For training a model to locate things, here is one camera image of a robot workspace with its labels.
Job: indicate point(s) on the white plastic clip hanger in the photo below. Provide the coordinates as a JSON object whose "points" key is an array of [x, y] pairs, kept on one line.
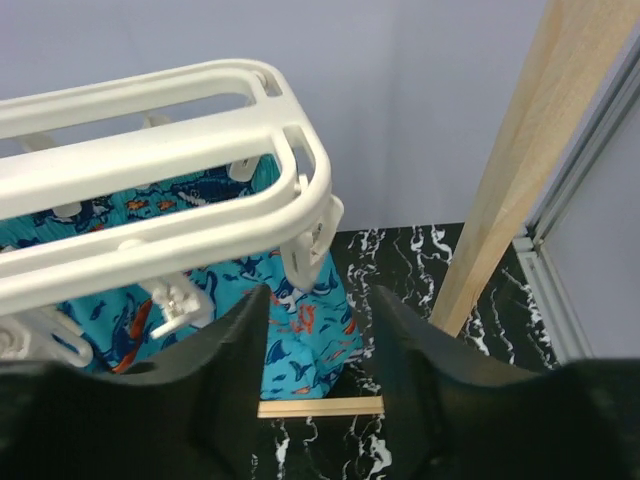
{"points": [[94, 140]]}

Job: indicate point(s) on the blue shark print shorts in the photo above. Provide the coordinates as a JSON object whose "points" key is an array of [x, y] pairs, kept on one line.
{"points": [[311, 333]]}

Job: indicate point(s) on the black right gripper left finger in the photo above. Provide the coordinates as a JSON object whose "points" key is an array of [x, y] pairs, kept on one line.
{"points": [[188, 412]]}

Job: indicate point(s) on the wooden clothes rack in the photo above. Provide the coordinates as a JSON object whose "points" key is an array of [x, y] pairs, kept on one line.
{"points": [[451, 126]]}

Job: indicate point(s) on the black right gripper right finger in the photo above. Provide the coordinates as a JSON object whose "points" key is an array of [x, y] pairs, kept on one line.
{"points": [[452, 412]]}

